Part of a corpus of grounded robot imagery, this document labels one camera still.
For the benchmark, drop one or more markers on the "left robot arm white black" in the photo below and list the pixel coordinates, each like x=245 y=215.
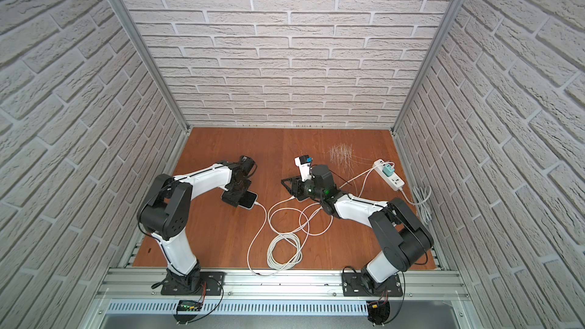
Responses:
x=164 y=213

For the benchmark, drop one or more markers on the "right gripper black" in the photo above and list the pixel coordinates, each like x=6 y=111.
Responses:
x=290 y=184

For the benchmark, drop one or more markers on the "white power strip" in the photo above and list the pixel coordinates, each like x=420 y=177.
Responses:
x=395 y=182

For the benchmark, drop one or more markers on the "small circuit board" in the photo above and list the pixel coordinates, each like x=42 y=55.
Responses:
x=378 y=312
x=189 y=306

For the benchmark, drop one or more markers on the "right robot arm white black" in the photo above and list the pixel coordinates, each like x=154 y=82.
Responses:
x=402 y=237

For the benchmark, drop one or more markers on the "aluminium frame post left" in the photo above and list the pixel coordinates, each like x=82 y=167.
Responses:
x=135 y=37

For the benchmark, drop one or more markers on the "aluminium frame post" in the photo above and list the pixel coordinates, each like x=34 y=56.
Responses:
x=135 y=37
x=445 y=25

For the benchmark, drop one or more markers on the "left small circuit board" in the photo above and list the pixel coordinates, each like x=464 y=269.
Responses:
x=189 y=306

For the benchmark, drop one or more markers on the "green-cased smartphone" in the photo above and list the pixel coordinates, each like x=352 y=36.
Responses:
x=242 y=199

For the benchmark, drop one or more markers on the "pink-cased smartphone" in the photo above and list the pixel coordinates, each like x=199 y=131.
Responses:
x=301 y=195

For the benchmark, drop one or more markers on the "aluminium frame post right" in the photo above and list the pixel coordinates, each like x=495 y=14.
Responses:
x=445 y=25

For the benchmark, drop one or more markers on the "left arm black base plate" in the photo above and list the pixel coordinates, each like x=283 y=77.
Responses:
x=197 y=283

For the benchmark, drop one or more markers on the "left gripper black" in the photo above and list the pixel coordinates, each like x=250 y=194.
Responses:
x=233 y=193

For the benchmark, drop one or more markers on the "right small circuit board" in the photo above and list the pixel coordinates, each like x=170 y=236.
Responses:
x=378 y=312

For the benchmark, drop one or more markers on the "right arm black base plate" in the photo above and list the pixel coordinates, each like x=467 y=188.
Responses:
x=360 y=283

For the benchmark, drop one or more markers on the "teal USB charger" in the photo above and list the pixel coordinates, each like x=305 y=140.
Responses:
x=388 y=170

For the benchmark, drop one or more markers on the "aluminium front rail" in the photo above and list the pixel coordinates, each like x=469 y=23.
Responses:
x=136 y=283

